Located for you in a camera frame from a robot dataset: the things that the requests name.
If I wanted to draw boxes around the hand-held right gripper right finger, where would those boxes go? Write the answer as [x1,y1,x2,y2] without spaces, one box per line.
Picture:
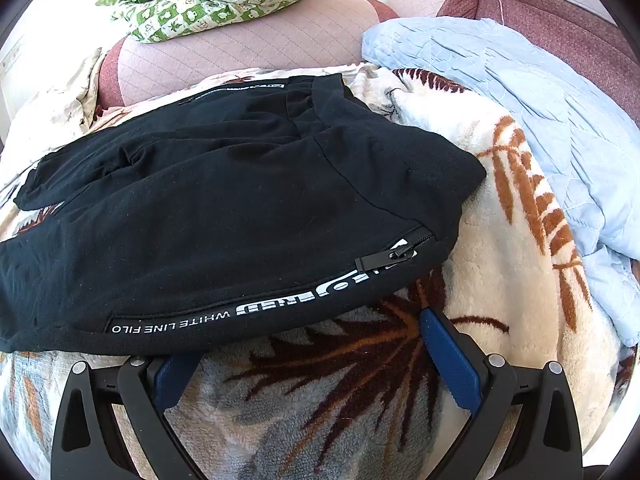
[420,305,586,480]

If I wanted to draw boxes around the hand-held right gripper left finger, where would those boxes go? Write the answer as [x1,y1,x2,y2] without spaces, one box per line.
[50,352,202,480]

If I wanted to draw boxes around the black pants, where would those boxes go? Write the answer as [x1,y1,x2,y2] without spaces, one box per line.
[0,72,488,353]

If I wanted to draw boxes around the leaf print fleece blanket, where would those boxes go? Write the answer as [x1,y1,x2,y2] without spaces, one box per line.
[0,62,631,480]

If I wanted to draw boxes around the light blue quilt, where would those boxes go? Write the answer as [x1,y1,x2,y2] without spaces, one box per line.
[361,17,640,348]

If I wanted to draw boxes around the beige printed sheet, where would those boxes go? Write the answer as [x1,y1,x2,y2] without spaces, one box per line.
[0,47,107,133]

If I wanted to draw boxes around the pink quilted bolster cushion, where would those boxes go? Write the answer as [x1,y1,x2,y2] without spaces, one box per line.
[97,0,401,108]

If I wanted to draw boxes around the pink quilted sofa backrest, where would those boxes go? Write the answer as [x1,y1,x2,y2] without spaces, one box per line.
[390,0,640,86]

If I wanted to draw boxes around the green patterned cloth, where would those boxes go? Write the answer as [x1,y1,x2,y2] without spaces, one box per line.
[95,0,318,43]

